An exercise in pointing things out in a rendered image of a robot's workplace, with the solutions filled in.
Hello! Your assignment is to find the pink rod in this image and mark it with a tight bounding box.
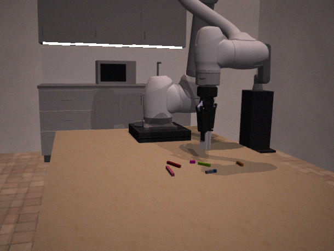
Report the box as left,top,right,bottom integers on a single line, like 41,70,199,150
166,166,175,176

